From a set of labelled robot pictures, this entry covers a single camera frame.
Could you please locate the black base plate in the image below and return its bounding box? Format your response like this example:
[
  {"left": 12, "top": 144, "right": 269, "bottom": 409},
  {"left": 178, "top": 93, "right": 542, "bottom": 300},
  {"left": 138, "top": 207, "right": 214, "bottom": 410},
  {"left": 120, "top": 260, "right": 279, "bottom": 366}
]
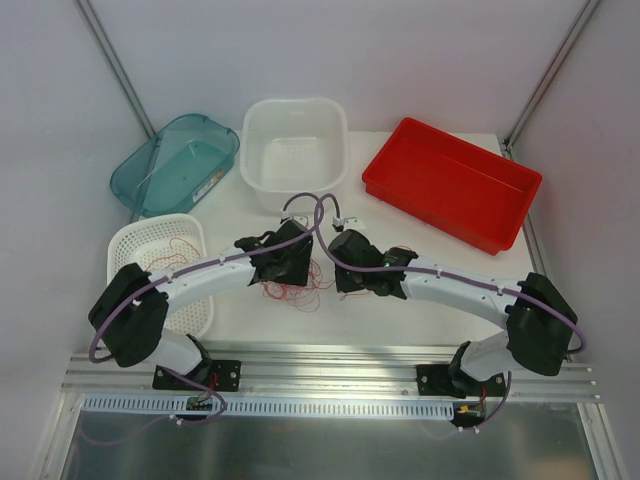
[
  {"left": 152, "top": 359, "right": 242, "bottom": 392},
  {"left": 415, "top": 364, "right": 506, "bottom": 399}
]

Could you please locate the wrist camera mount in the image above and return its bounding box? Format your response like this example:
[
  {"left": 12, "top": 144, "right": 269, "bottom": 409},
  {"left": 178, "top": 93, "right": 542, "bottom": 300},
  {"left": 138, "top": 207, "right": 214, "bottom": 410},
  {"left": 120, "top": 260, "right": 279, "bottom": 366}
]
[
  {"left": 280, "top": 211, "right": 310, "bottom": 228},
  {"left": 331, "top": 216, "right": 362, "bottom": 232}
]

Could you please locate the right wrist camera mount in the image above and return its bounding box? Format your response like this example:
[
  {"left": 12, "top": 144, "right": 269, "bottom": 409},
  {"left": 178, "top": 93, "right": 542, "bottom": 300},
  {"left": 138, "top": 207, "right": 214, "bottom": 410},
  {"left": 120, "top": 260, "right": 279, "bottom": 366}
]
[{"left": 331, "top": 216, "right": 362, "bottom": 232}]

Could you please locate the teal transparent plastic bin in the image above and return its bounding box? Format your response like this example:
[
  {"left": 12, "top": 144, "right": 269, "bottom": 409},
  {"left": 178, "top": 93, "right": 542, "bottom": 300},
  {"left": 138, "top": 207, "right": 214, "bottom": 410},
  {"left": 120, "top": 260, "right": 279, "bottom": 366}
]
[{"left": 110, "top": 114, "right": 240, "bottom": 218}]

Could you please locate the aluminium mounting rail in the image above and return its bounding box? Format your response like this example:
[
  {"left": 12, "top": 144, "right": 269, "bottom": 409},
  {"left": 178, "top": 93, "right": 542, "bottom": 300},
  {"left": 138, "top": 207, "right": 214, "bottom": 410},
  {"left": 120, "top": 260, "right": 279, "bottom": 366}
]
[{"left": 61, "top": 341, "right": 603, "bottom": 403}]

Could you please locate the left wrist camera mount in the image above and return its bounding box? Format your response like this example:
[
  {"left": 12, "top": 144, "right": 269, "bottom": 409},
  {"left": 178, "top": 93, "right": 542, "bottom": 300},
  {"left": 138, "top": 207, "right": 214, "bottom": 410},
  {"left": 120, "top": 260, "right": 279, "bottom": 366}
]
[{"left": 280, "top": 211, "right": 310, "bottom": 228}]

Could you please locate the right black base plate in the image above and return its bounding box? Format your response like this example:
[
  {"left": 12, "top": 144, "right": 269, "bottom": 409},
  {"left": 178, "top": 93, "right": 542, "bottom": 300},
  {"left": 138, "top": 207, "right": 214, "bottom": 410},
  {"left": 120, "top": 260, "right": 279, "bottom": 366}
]
[{"left": 415, "top": 364, "right": 506, "bottom": 399}]

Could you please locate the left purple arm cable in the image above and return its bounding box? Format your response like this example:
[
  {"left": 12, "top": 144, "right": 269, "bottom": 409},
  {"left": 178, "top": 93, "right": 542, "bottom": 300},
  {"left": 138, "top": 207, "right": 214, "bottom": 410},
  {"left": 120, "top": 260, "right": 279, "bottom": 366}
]
[{"left": 88, "top": 192, "right": 324, "bottom": 364}]

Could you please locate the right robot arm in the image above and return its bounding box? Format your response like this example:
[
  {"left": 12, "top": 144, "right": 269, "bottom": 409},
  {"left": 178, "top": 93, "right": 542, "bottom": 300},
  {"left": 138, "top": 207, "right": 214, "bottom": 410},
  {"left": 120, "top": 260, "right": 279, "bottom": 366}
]
[{"left": 324, "top": 230, "right": 578, "bottom": 399}]

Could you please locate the white slotted cable duct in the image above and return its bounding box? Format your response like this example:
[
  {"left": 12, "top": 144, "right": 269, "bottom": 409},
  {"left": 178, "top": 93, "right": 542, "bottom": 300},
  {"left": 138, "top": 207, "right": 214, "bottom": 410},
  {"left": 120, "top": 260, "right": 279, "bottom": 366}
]
[{"left": 82, "top": 394, "right": 454, "bottom": 421}]

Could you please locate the white perforated basket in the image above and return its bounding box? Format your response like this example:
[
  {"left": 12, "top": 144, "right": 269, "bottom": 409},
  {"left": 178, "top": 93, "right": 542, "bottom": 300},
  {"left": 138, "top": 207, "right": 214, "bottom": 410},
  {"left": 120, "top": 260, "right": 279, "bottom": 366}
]
[{"left": 107, "top": 214, "right": 214, "bottom": 338}]

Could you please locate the red plastic tray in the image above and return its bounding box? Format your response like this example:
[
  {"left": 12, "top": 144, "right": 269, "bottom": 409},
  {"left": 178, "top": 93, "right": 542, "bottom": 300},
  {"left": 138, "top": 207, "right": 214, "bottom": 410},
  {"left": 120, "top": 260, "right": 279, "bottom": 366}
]
[{"left": 362, "top": 117, "right": 543, "bottom": 256}]

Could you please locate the aluminium frame post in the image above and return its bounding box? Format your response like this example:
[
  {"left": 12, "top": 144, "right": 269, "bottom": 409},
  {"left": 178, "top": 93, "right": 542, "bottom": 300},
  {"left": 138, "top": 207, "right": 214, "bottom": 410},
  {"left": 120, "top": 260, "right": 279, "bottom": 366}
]
[
  {"left": 501, "top": 0, "right": 603, "bottom": 158},
  {"left": 74, "top": 0, "right": 156, "bottom": 138}
]

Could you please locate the wire bundle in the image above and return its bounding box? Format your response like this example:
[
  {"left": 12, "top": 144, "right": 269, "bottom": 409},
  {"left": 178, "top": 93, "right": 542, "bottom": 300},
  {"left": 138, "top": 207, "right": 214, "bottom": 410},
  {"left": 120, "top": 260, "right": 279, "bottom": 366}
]
[{"left": 260, "top": 259, "right": 374, "bottom": 314}]

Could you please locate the red striped wire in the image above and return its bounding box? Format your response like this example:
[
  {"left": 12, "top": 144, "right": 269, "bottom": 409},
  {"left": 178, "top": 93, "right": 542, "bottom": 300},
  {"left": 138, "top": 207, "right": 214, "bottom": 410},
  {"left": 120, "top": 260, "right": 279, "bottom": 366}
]
[{"left": 144, "top": 235, "right": 206, "bottom": 274}]

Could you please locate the right aluminium frame post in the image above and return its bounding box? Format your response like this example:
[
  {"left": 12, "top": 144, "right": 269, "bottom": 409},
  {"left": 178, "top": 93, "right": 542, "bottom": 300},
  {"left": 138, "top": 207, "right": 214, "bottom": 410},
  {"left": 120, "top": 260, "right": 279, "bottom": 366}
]
[{"left": 501, "top": 0, "right": 603, "bottom": 158}]

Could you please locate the white plastic tub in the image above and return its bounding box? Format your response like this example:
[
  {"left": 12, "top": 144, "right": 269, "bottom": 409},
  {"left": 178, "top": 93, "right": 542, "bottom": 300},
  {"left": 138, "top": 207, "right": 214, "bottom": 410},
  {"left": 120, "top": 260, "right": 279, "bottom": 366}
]
[{"left": 239, "top": 97, "right": 351, "bottom": 213}]

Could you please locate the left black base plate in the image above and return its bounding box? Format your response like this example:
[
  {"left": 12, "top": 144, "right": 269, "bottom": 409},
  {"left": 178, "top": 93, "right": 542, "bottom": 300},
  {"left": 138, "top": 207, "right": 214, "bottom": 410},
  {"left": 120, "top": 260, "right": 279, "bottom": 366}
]
[{"left": 152, "top": 359, "right": 242, "bottom": 392}]

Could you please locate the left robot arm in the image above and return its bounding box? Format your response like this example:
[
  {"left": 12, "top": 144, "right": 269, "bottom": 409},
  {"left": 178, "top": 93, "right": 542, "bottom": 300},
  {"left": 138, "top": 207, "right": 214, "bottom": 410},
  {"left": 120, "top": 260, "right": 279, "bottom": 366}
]
[{"left": 88, "top": 219, "right": 313, "bottom": 393}]

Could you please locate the left aluminium frame post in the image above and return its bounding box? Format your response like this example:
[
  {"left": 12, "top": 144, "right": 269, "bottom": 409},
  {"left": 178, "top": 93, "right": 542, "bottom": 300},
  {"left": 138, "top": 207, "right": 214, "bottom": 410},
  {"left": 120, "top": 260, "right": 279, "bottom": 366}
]
[{"left": 74, "top": 0, "right": 156, "bottom": 138}]

